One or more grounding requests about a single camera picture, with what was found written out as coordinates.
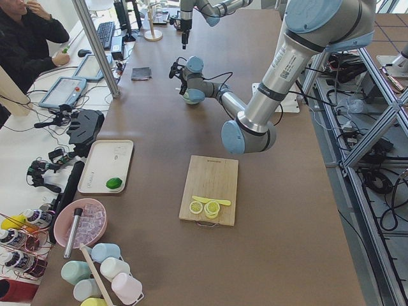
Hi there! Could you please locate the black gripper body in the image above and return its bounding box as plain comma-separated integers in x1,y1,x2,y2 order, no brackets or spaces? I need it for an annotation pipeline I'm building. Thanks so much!
178,76,188,92

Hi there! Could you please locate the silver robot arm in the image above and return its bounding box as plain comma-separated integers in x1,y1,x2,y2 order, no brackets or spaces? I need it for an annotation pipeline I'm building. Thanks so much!
219,1,376,154
169,56,247,119

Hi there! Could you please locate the pink bowl of ice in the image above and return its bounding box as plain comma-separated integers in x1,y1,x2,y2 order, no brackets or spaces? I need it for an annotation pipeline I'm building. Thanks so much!
54,198,108,249

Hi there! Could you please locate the grey folded cloth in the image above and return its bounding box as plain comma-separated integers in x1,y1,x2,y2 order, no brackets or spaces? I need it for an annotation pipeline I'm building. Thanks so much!
131,67,152,81

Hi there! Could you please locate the wooden mug tree stand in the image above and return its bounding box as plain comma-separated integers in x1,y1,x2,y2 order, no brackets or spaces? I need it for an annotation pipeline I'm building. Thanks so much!
142,0,170,41

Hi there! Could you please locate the black keyboard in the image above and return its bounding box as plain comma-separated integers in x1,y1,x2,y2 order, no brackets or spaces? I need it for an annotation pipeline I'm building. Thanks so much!
96,22,115,50

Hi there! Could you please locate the teach pendant tablet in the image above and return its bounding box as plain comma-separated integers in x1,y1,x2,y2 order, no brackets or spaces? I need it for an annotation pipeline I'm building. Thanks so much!
73,54,103,83
38,77,87,109

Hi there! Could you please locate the wooden cutting board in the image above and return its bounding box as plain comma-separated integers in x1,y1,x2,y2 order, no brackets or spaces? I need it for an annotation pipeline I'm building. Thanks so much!
178,155,238,226

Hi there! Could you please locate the black plastic stand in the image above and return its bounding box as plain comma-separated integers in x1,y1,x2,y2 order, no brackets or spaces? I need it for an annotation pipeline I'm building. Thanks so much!
66,110,105,157

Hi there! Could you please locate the black computer mouse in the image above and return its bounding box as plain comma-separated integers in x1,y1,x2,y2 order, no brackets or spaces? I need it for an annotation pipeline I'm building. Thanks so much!
77,49,92,57

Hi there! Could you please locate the cream rabbit tray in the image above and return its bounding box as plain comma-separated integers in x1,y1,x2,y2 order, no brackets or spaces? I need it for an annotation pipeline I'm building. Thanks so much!
77,140,134,194

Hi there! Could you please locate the yellow plastic knife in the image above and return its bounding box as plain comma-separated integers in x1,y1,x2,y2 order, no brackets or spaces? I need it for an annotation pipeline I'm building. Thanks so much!
192,196,231,206

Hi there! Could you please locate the green lime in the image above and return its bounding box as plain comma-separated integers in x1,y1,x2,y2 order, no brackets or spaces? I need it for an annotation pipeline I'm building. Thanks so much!
105,177,123,190

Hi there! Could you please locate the black bar device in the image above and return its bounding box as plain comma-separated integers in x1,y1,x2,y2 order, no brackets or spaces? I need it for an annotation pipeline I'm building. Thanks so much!
48,161,85,245

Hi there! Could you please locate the person in black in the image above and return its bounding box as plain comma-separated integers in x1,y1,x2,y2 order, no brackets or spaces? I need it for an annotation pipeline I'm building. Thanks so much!
1,1,70,93

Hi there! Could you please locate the light blue cup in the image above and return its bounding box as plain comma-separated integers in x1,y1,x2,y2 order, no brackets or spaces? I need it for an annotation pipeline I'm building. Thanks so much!
91,243,121,263

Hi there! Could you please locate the cream white cup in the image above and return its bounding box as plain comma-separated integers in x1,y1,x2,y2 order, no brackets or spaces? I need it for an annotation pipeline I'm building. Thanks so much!
100,257,131,282

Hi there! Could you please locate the white spice bottle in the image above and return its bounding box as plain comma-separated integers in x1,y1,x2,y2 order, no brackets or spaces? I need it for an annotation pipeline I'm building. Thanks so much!
1,251,35,272
22,209,52,229
1,229,28,249

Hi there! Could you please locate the pink cup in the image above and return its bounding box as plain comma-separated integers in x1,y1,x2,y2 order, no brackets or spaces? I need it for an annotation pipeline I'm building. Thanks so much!
111,273,143,305

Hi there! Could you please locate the mint green cup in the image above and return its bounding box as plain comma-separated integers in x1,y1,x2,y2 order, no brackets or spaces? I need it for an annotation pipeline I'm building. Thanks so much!
61,261,91,286

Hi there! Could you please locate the pale blue cup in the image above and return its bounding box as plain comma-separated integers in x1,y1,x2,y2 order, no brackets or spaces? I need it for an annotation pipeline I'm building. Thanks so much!
73,279,102,302

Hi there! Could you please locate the yellow cup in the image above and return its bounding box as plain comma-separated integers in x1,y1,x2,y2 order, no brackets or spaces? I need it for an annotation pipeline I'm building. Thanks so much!
80,297,107,306

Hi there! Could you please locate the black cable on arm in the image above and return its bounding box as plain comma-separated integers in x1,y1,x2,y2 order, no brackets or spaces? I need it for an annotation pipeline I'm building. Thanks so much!
168,56,235,84

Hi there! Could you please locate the aluminium frame post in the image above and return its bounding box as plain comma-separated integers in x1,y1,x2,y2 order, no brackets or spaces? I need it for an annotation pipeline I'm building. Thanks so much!
72,0,120,98

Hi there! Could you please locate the steel scoop handle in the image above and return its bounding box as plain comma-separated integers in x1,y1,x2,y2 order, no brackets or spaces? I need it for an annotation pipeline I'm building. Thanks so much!
63,208,83,259

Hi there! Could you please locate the wooden rack handle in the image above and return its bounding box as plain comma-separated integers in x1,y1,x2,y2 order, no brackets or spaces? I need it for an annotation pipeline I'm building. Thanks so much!
80,244,113,306

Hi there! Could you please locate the white wire cup rack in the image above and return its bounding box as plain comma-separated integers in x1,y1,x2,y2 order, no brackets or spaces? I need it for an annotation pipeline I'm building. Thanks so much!
80,244,144,305

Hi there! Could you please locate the copper wire bottle rack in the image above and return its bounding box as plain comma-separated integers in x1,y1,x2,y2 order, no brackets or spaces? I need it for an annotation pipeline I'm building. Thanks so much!
1,214,52,282

